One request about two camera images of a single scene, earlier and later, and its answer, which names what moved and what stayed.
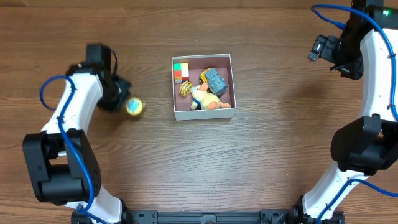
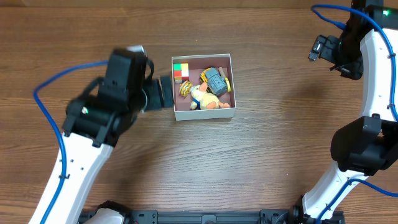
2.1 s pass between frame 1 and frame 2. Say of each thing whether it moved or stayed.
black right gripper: stayed
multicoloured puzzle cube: stayed
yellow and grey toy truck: stayed
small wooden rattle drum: moved
